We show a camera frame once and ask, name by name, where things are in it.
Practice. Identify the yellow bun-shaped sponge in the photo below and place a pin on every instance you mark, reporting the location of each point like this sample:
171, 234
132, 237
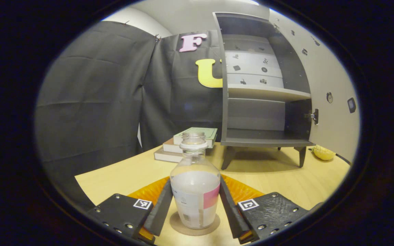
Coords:
324, 153

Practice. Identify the black backdrop cloth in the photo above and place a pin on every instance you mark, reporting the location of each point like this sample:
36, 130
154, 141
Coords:
91, 102

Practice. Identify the green notebook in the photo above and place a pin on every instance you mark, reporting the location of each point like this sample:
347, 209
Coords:
212, 135

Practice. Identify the brown book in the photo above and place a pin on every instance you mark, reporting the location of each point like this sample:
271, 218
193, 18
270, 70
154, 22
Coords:
171, 147

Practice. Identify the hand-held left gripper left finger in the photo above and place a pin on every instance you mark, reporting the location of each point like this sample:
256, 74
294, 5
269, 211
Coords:
161, 212

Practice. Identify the metal door hinge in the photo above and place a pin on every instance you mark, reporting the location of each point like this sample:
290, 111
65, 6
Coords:
314, 116

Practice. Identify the grey cabinet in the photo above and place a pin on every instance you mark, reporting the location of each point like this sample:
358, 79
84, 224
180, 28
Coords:
251, 109

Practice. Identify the round brown coaster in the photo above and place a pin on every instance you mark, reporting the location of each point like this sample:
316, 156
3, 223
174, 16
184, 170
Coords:
175, 223

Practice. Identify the clear bottle with pink label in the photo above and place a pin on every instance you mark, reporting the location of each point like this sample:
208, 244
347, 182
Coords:
195, 191

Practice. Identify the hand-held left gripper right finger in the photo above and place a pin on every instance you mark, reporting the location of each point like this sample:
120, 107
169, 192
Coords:
231, 215

